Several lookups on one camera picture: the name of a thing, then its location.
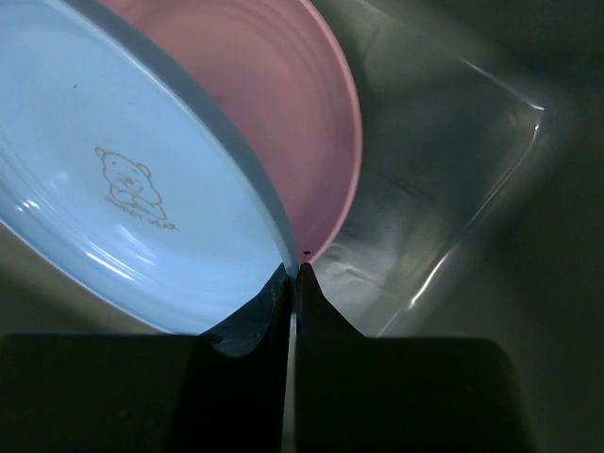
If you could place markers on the blue plastic plate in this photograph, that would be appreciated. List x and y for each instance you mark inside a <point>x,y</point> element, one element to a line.
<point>126,193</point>

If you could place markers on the grey plastic bin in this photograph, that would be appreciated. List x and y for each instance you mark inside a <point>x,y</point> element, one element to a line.
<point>478,213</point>

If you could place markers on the pink plastic plate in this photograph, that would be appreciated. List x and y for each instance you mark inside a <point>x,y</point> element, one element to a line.
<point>280,75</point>

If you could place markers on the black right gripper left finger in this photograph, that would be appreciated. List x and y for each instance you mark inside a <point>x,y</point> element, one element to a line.
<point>219,391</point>

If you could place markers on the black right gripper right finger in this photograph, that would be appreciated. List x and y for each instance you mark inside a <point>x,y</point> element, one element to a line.
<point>354,393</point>

